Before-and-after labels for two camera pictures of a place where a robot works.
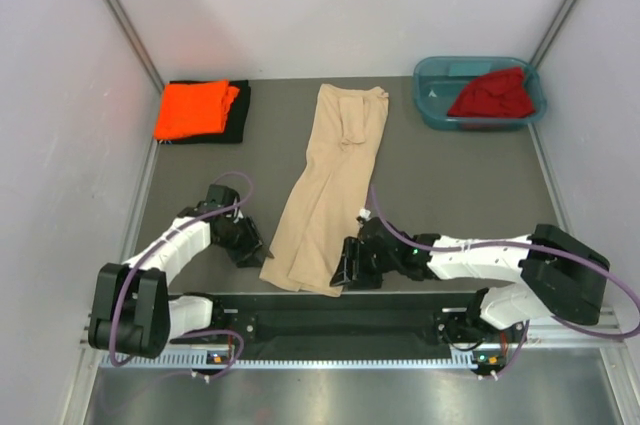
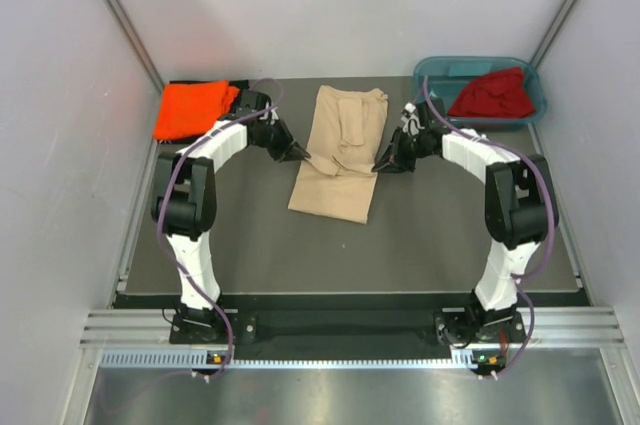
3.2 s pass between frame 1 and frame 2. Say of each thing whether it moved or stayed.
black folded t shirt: stayed
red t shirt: stayed
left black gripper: moved
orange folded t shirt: stayed
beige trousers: moved
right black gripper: moved
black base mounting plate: stayed
